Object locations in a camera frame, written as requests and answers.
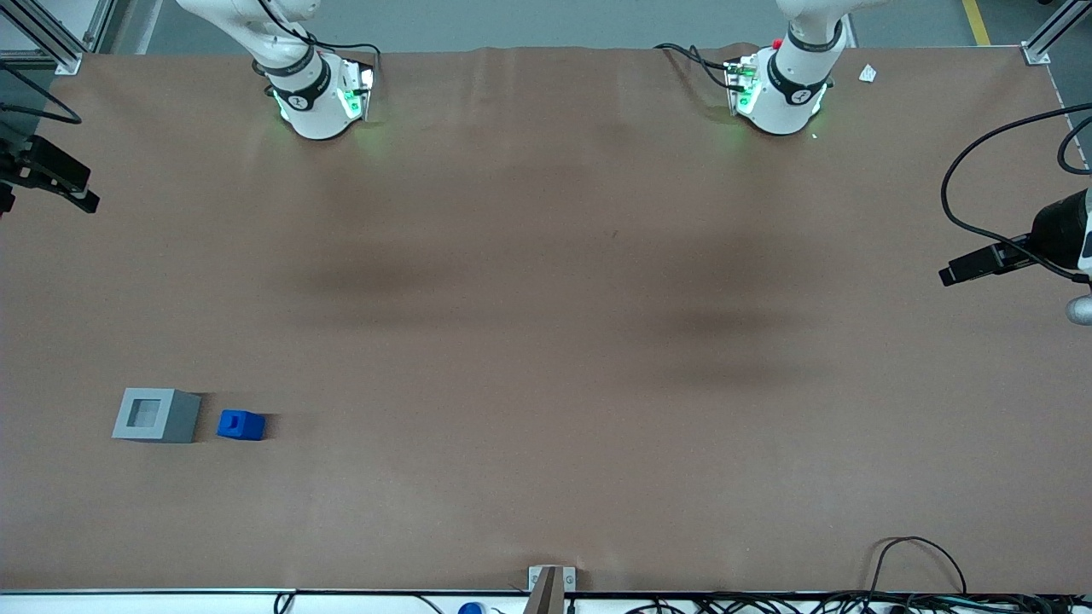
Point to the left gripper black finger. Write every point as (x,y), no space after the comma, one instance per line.
(972,266)
(1022,247)

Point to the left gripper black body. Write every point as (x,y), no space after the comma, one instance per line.
(1056,228)

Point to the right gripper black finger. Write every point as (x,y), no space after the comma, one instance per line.
(81,199)
(60,166)

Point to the blue plastic part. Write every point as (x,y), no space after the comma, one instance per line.
(243,426)

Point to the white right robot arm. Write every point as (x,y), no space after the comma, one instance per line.
(311,111)

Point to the gray square base block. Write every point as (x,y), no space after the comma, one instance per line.
(175,418)

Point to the small white paper scrap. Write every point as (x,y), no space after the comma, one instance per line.
(868,73)

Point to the brown table cover sheet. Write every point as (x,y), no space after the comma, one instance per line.
(546,341)

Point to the small blue cap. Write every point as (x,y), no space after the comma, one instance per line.
(470,608)

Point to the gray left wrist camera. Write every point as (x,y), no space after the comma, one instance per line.
(1082,309)

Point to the aluminum frame post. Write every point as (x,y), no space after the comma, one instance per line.
(64,60)
(1036,53)

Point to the white table edge rail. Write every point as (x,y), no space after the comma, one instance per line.
(128,604)

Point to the metal bracket with post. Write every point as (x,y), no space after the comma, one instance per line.
(550,593)

